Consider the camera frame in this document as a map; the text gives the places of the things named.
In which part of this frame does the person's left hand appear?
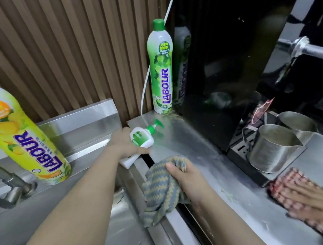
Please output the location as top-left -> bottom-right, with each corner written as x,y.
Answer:
105,124 -> 152,161

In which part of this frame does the person's right hand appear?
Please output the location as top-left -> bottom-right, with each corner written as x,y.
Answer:
165,157 -> 216,210

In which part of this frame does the white pump bottle green cap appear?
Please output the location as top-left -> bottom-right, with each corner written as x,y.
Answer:
116,118 -> 169,170

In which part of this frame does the blue yellow striped cloth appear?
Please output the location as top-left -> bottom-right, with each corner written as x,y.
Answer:
133,154 -> 195,229

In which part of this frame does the person's left forearm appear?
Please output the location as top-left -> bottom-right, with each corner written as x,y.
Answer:
0,145 -> 129,245

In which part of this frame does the person's right forearm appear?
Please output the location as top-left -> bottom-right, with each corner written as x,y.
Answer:
191,186 -> 271,245

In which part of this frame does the black drip tray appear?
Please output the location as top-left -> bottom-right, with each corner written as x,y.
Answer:
225,137 -> 275,191

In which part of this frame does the stainless steel sink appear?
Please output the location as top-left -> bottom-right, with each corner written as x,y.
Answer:
0,94 -> 175,245

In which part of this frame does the green dish soap bottle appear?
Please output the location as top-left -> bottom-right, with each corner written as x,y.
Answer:
144,17 -> 181,116

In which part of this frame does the large steel milk pitcher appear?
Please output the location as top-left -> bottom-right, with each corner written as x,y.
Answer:
241,120 -> 309,176

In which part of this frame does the pink translucent tag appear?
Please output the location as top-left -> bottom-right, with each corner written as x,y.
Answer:
248,98 -> 277,125

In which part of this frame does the red checkered cloth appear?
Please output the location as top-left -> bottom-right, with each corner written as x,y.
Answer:
265,164 -> 323,245

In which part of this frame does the black coffee machine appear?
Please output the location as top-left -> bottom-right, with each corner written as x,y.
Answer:
163,0 -> 323,196

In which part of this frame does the yellow dish soap bottle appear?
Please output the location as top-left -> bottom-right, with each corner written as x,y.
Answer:
0,64 -> 73,191

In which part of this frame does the small steel milk pitcher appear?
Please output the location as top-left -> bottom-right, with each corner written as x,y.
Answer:
267,107 -> 320,148

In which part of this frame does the steel faucet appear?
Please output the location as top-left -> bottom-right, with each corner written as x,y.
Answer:
0,149 -> 40,210

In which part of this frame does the metal steam wand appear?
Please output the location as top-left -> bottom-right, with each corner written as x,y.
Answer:
276,34 -> 323,68

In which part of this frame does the white cable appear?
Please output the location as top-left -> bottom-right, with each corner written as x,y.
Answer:
129,0 -> 189,116

